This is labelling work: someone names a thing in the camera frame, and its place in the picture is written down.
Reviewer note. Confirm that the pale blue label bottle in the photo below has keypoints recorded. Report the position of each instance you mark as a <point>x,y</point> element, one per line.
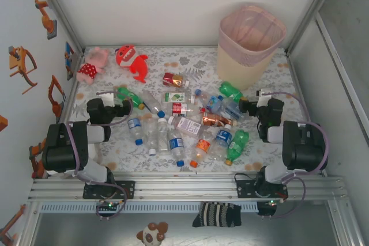
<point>230,110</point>

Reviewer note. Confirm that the clear bottle blue cap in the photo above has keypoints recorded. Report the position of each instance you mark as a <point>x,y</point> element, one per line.
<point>151,102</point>

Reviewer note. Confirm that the colourful blue label bottle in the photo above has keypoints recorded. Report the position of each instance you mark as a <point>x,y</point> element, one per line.
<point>213,103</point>

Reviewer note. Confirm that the copper brown plastic bottle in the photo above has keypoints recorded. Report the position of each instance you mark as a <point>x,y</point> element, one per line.
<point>214,120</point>

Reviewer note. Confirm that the clear bottle white cap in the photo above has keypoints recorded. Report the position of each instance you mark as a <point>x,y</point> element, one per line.
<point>149,138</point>
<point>163,139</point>

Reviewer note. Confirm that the blue label bottle white cap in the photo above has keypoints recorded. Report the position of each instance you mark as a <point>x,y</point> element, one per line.
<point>223,138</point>

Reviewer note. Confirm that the green white label bottle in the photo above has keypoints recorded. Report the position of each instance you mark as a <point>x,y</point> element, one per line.
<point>174,97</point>

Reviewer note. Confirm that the red gold label bottle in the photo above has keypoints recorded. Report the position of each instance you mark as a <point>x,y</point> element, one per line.
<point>172,79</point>

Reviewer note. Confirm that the red label clear bottle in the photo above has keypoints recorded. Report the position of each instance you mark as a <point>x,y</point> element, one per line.
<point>180,108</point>

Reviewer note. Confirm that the orange label bottle orange cap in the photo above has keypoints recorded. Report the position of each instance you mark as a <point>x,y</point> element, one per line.
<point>202,145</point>

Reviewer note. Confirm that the pink label clear bottle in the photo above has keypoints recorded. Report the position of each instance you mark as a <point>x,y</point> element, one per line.
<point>188,126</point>

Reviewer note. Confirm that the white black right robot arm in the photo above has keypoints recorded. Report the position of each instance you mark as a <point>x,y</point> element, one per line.
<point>302,148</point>

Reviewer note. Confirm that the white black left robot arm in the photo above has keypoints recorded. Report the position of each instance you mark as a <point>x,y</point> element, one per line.
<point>63,148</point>

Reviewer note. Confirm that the beige bin pink mesh liner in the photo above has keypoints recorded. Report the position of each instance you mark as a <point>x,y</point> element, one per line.
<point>239,67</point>

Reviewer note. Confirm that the red monster plush toy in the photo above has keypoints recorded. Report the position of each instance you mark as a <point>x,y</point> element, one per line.
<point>135,64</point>

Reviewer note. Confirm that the floral table mat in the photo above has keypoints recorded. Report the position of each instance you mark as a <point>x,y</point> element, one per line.
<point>124,153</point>

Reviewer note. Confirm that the pink plush toy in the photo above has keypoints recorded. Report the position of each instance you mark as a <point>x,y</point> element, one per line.
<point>92,67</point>

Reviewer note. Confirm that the right circuit board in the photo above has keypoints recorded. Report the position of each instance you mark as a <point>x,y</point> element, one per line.
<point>271,202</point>

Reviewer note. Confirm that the circuit board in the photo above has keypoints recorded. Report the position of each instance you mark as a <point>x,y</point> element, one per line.
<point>109,205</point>
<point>271,202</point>

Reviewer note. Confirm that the left circuit board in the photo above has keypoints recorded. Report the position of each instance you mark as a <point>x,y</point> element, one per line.
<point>109,205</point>

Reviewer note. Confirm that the black white striped sock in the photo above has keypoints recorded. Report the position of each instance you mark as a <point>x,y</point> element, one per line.
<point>216,214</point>

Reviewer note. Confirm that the brown white plush toy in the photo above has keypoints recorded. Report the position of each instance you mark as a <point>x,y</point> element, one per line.
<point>150,236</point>

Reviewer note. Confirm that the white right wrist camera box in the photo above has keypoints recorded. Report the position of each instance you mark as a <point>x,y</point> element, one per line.
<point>263,99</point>

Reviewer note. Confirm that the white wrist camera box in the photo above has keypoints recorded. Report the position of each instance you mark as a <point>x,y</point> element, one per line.
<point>109,98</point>
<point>263,99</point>

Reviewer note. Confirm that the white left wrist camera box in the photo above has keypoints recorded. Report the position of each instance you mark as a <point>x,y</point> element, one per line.
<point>109,98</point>

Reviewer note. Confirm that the blue orange wall sticker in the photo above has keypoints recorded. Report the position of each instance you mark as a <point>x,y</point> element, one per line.
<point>69,60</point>

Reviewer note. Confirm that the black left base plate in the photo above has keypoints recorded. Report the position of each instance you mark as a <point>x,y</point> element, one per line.
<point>127,189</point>

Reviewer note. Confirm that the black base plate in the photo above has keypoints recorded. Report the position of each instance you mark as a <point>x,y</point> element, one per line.
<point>245,189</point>
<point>127,189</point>

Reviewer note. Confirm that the grey window frame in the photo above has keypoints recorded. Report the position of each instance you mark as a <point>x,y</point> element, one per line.
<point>340,73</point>

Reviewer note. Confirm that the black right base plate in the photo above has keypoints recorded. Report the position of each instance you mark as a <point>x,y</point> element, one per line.
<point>245,189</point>

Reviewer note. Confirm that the orange grey gripper wall sticker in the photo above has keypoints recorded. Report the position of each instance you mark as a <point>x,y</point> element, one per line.
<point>20,61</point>

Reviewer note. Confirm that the aluminium front rail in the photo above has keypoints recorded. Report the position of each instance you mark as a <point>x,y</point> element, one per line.
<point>187,188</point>

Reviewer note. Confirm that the small orange wall sticker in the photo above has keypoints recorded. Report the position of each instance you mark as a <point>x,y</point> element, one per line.
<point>3,123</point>

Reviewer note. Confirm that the aluminium rear frame post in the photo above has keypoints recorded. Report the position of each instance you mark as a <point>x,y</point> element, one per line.
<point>60,12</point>
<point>314,9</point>

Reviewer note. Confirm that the aluminium front frame leg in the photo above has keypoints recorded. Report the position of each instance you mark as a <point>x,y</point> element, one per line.
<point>344,223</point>
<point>29,228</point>

